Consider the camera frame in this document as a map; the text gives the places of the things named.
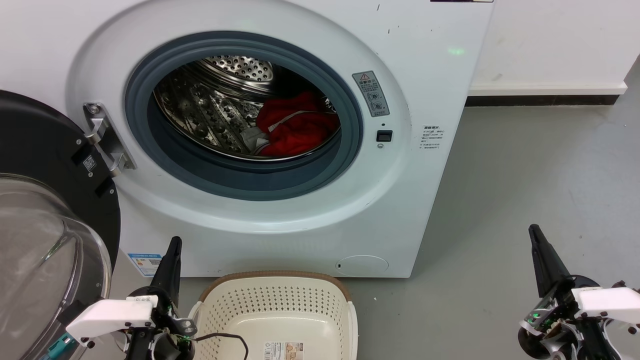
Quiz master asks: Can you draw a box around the grey warning sticker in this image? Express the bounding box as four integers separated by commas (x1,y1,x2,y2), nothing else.
352,70,390,118

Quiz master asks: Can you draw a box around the small text label sticker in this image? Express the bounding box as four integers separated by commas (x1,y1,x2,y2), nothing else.
420,125,443,152

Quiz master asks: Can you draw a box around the white and black baseboard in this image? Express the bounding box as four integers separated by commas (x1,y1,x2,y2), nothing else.
465,82,628,107

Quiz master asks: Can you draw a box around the stainless steel washing machine drum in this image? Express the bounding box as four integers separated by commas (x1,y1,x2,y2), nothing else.
153,56,342,162

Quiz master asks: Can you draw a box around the thin black cable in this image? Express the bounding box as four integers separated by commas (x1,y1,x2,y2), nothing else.
192,332,250,360

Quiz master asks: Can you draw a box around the cream perforated laundry basket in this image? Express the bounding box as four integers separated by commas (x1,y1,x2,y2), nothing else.
189,271,359,360

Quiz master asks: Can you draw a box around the blue energy label sticker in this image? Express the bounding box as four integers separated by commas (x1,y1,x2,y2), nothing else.
127,253,163,278

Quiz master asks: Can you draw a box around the white front-load washing machine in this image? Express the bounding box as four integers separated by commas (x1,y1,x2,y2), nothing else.
0,0,496,279

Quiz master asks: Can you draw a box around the red and white garment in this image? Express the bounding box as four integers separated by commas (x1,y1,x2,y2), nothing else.
240,91,341,158

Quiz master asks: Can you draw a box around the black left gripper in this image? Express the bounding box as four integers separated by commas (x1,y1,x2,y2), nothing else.
125,237,197,360

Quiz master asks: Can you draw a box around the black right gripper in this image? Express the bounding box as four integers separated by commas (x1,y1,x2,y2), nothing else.
517,224,608,360

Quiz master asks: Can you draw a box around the grey rubber door gasket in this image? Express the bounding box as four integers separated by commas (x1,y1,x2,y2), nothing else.
124,31,364,202

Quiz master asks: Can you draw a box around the black glass washer door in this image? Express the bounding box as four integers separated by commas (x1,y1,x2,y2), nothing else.
0,90,122,360

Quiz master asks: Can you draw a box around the printed paper product label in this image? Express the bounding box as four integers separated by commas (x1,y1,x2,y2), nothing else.
263,341,304,360

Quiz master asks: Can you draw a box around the metal door hinge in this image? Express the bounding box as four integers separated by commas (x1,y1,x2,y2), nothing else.
83,102,137,177

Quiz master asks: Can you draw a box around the round drain filter cover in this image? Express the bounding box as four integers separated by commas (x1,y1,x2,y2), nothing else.
335,255,389,277

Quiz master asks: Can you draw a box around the teal cable connector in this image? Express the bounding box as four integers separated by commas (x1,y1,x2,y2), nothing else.
42,335,76,360

